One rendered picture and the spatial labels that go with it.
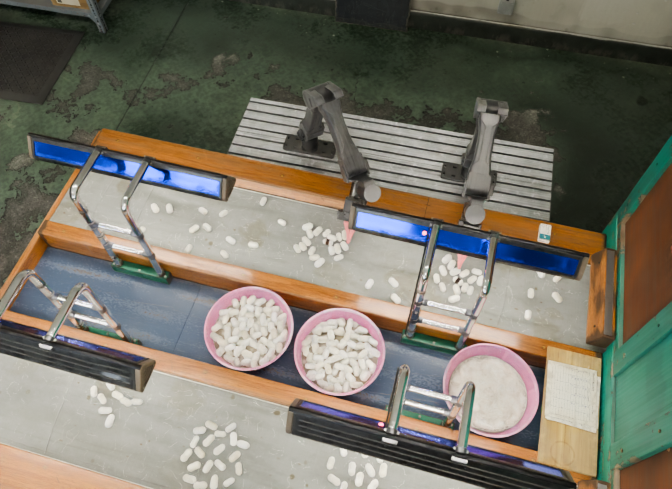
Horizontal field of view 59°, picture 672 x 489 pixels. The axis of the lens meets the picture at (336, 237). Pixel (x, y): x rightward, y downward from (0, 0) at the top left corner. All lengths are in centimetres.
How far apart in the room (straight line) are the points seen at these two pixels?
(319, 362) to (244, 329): 25
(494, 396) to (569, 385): 21
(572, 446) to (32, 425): 148
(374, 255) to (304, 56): 193
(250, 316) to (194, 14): 254
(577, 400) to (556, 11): 243
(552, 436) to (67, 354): 125
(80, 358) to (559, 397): 125
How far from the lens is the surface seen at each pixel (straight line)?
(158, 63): 373
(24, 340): 159
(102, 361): 149
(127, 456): 180
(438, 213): 200
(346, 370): 177
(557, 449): 177
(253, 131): 235
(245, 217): 203
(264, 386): 174
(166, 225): 207
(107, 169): 184
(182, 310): 197
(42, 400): 194
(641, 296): 176
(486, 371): 183
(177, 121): 338
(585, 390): 184
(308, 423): 136
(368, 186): 181
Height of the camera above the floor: 242
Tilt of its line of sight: 59 degrees down
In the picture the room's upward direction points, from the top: 1 degrees counter-clockwise
